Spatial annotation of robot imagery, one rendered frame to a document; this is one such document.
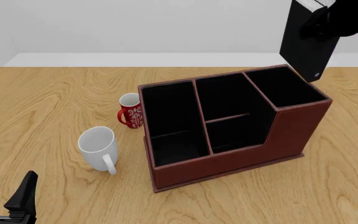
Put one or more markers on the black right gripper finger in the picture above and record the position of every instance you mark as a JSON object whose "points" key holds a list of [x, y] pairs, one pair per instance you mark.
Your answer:
{"points": [[315, 25]]}

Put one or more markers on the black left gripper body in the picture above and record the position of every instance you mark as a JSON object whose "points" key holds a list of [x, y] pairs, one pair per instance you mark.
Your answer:
{"points": [[26, 219]]}

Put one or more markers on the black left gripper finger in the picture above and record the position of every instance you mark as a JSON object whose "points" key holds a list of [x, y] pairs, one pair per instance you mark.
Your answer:
{"points": [[25, 196]]}

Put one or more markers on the black book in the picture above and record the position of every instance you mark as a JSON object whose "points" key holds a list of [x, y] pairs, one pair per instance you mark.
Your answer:
{"points": [[303, 56]]}

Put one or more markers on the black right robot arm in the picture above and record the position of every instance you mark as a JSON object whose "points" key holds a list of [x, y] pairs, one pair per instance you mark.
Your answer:
{"points": [[357, 16]]}

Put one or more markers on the red-brown desk caddy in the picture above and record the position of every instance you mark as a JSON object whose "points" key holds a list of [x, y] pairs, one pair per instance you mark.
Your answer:
{"points": [[294, 137]]}

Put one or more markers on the white mug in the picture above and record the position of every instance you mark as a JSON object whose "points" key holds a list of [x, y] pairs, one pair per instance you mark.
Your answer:
{"points": [[96, 151]]}

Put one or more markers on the red patterned mug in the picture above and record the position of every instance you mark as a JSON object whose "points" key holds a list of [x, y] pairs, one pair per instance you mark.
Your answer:
{"points": [[134, 116]]}

